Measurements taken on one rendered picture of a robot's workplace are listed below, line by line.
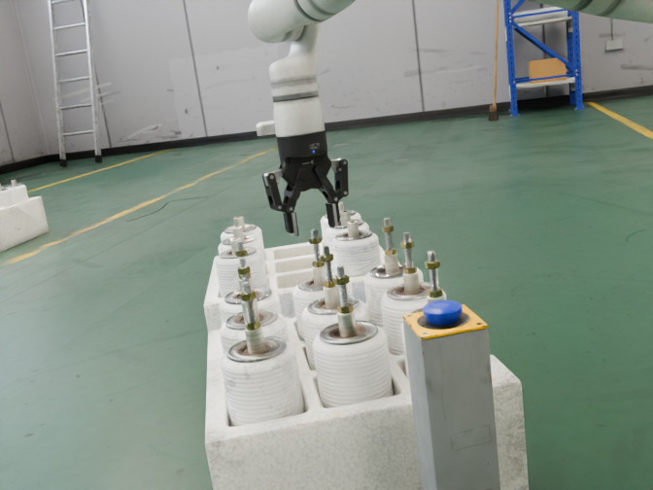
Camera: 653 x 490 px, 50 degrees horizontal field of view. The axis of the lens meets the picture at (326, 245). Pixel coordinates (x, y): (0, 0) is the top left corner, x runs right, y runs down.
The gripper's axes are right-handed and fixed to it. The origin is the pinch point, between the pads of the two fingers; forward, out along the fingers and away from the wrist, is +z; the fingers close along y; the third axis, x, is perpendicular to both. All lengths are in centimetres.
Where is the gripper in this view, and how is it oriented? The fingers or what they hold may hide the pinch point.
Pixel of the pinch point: (313, 223)
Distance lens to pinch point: 109.1
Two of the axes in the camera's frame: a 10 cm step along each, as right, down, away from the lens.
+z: 1.3, 9.6, 2.4
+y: 8.8, -2.2, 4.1
